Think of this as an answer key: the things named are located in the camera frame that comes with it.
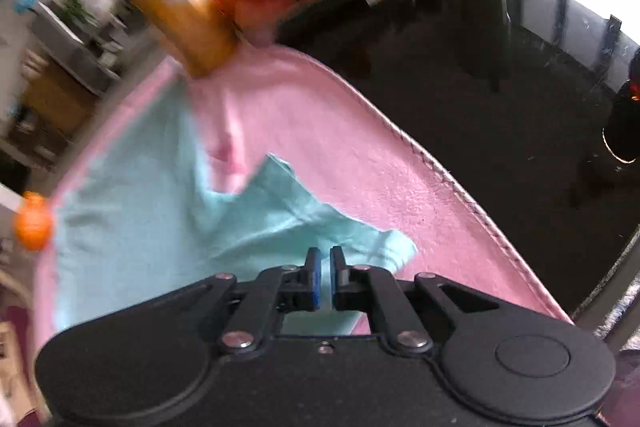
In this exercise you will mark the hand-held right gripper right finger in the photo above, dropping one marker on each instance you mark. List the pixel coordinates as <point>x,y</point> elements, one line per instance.
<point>336,277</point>

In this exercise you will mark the pink printed blanket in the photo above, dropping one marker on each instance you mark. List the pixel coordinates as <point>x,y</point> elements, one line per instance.
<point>360,132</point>

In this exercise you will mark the blue globe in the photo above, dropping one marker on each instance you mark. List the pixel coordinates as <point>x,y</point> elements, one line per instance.
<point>25,0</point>

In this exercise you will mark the grey television stand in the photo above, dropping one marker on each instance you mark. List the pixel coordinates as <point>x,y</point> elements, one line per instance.
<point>75,44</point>

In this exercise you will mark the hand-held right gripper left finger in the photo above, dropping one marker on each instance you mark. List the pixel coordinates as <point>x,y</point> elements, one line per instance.
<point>314,279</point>

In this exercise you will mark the wooden cabinet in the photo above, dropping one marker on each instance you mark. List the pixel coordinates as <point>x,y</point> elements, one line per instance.
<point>55,99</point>

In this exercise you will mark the green potted plant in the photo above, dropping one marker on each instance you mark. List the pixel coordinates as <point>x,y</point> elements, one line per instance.
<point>76,9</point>

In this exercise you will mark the maroon chair with gold frame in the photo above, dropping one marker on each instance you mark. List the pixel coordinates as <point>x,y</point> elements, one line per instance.
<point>15,314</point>

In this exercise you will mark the teal garment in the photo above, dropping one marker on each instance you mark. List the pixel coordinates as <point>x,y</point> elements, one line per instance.
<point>175,227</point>

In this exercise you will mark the pale orange apple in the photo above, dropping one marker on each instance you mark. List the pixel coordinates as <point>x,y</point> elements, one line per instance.
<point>255,16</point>

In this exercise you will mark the large bumpy orange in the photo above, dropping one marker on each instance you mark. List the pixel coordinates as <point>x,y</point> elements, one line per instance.
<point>32,222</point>

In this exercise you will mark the dark round object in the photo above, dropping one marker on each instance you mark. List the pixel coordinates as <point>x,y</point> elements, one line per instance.
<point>625,122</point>

